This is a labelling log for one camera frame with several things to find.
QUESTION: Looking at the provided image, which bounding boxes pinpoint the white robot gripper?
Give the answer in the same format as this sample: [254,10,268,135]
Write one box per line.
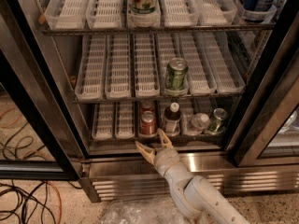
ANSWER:
[135,128,180,177]

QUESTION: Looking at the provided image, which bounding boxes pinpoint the red coke can front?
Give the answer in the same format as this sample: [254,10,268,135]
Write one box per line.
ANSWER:
[139,111,157,137]

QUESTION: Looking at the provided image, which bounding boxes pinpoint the red coke can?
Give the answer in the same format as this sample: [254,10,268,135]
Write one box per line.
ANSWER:
[139,111,157,137]
[139,100,155,114]

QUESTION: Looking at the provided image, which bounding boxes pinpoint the clear water bottle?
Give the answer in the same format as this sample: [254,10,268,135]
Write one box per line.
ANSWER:
[182,113,210,136]

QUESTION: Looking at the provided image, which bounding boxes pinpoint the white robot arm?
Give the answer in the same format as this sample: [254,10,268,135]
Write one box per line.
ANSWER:
[135,129,249,224]

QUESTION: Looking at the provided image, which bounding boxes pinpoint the red coke can rear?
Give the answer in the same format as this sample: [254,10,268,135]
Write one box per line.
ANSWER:
[139,100,155,114]

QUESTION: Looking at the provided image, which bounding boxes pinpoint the green can bottom shelf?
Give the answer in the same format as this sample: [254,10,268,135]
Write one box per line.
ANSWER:
[206,108,228,135]

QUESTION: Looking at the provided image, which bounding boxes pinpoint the green can shelf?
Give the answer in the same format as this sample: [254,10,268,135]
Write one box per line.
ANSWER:
[165,58,188,96]
[206,108,228,135]

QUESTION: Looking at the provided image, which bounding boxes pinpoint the green can middle shelf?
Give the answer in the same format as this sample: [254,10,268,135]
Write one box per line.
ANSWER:
[165,58,188,96]

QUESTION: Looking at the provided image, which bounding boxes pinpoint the stainless steel fridge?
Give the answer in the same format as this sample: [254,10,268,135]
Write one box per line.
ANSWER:
[0,0,299,203]

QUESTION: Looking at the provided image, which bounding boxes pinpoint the right glass fridge door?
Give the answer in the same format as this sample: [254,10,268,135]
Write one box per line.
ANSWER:
[231,14,299,167]

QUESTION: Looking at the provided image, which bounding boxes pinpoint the glass fridge door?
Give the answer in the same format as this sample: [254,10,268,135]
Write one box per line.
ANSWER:
[0,0,82,180]
[231,14,299,167]

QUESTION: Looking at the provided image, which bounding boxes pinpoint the left glass fridge door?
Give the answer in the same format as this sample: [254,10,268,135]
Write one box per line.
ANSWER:
[0,0,82,180]

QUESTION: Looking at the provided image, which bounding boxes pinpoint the white green carton top shelf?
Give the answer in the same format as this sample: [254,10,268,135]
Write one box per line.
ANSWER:
[127,0,160,28]

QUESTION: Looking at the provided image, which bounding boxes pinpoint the brown drink bottle white cap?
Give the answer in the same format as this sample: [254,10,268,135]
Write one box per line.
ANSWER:
[163,102,181,136]

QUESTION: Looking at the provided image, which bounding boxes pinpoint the clear plastic bin on floor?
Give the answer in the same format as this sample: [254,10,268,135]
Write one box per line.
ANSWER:
[99,197,209,224]

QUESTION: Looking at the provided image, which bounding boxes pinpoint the orange cable on floor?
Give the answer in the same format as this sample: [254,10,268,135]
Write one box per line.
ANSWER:
[43,180,64,224]

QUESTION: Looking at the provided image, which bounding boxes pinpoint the black cables on floor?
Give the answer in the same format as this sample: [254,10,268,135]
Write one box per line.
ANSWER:
[0,180,59,224]

